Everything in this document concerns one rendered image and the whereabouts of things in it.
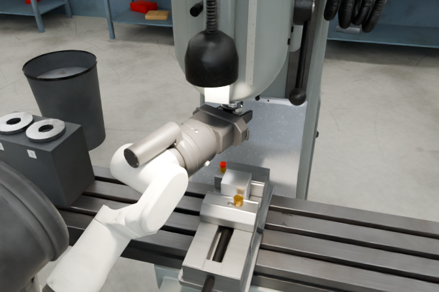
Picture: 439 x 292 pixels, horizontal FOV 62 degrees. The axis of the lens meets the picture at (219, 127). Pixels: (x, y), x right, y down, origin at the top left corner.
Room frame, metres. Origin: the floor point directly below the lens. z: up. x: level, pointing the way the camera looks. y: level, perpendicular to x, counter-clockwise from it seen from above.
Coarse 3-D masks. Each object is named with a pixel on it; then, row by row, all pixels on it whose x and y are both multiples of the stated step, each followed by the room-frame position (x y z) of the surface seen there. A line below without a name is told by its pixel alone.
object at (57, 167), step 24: (0, 120) 0.78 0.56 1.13; (24, 120) 0.78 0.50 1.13; (48, 120) 0.78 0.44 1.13; (0, 144) 0.72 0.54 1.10; (24, 144) 0.70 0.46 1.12; (48, 144) 0.70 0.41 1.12; (72, 144) 0.74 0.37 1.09; (24, 168) 0.71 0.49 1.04; (48, 168) 0.68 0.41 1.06; (72, 168) 0.72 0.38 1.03; (48, 192) 0.69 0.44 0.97; (72, 192) 0.70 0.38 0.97
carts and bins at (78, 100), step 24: (24, 72) 2.19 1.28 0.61; (48, 72) 2.41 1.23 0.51; (72, 72) 2.41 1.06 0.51; (96, 72) 2.30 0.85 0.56; (48, 96) 2.07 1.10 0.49; (72, 96) 2.09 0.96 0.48; (96, 96) 2.24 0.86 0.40; (72, 120) 2.09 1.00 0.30; (96, 120) 2.21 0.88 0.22; (96, 144) 2.18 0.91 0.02
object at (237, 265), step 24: (240, 168) 0.75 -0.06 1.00; (264, 168) 0.75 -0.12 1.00; (216, 192) 0.66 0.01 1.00; (264, 192) 0.65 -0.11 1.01; (264, 216) 0.63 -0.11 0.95; (192, 240) 0.51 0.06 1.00; (216, 240) 0.54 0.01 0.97; (240, 240) 0.51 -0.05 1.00; (192, 264) 0.45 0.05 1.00; (216, 264) 0.46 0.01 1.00; (240, 264) 0.45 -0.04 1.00; (216, 288) 0.43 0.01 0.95; (240, 288) 0.43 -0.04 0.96
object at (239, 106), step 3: (240, 102) 0.64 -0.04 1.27; (243, 102) 0.64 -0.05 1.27; (222, 105) 0.63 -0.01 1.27; (225, 105) 0.62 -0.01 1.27; (228, 105) 0.62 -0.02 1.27; (231, 105) 0.62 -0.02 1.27; (234, 105) 0.62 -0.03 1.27; (237, 105) 0.62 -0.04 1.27; (240, 105) 0.62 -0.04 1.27; (243, 105) 0.63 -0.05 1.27; (222, 108) 0.62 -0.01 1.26; (225, 108) 0.62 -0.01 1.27; (228, 108) 0.61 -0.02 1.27; (231, 108) 0.61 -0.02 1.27; (234, 108) 0.61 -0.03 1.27; (237, 108) 0.61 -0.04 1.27; (240, 108) 0.62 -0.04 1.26; (225, 111) 0.62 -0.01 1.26; (228, 111) 0.61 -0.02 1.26; (231, 111) 0.61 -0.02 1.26; (234, 111) 0.61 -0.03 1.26; (237, 111) 0.61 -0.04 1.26
